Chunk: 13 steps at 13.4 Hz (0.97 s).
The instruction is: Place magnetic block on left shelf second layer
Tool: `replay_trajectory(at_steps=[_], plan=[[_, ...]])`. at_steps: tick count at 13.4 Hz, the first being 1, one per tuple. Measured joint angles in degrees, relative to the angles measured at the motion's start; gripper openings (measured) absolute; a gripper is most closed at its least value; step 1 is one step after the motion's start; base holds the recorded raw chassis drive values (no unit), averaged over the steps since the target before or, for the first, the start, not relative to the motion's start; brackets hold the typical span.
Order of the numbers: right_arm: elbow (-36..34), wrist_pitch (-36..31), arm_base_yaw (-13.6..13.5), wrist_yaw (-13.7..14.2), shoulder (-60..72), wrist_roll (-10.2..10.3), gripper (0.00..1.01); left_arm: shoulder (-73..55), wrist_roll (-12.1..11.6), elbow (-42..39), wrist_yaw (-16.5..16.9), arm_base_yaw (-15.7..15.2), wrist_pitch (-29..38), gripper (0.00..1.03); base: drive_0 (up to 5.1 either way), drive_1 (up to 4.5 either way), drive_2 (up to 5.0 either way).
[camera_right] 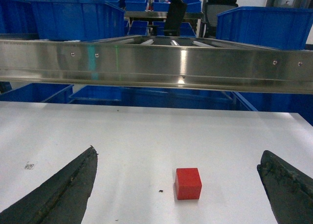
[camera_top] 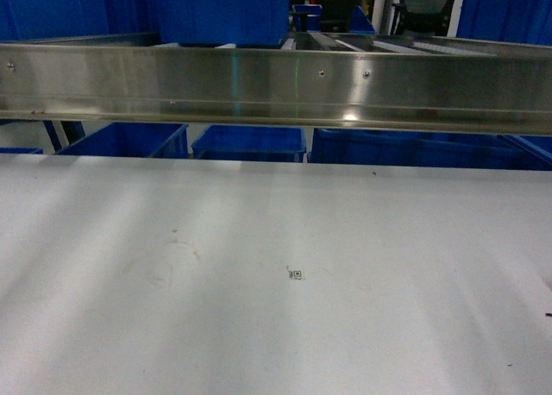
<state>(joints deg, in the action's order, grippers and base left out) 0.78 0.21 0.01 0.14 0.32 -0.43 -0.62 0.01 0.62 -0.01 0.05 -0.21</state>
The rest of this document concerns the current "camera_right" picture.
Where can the black mesh office chair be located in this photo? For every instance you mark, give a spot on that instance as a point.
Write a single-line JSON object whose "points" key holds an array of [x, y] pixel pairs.
{"points": [[211, 9]]}

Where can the large blue bin left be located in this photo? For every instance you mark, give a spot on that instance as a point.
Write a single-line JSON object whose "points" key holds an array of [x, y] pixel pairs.
{"points": [[84, 20]]}

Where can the blue bin under shelf right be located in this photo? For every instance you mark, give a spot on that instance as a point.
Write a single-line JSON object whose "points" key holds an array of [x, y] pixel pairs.
{"points": [[185, 99]]}

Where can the blue bin under shelf left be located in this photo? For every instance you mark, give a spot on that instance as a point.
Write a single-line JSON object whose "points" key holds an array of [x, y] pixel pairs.
{"points": [[39, 93]]}

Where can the red magnetic cube block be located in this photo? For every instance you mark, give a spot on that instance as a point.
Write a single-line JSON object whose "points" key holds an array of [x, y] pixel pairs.
{"points": [[188, 184]]}

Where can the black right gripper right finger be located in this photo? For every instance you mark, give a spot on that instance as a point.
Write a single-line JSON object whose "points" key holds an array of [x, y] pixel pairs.
{"points": [[289, 191]]}

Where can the blue bin under shelf middle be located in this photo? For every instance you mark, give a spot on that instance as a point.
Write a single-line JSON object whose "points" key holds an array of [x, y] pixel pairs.
{"points": [[97, 95]]}

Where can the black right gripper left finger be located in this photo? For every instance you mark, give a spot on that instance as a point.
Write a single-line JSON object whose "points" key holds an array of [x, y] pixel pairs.
{"points": [[62, 199]]}

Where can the large blue bin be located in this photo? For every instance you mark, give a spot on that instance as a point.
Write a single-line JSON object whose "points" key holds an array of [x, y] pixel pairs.
{"points": [[84, 20], [277, 27]]}

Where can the stainless steel front shelf rail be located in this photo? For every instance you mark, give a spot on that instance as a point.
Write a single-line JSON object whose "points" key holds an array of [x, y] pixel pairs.
{"points": [[168, 62]]}

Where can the blue bin under shelf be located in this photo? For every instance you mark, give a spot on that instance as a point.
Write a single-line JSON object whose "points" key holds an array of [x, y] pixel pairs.
{"points": [[39, 93], [97, 95], [185, 99]]}

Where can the large blue bin right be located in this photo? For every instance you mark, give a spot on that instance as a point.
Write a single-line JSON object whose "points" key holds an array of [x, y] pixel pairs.
{"points": [[277, 27]]}

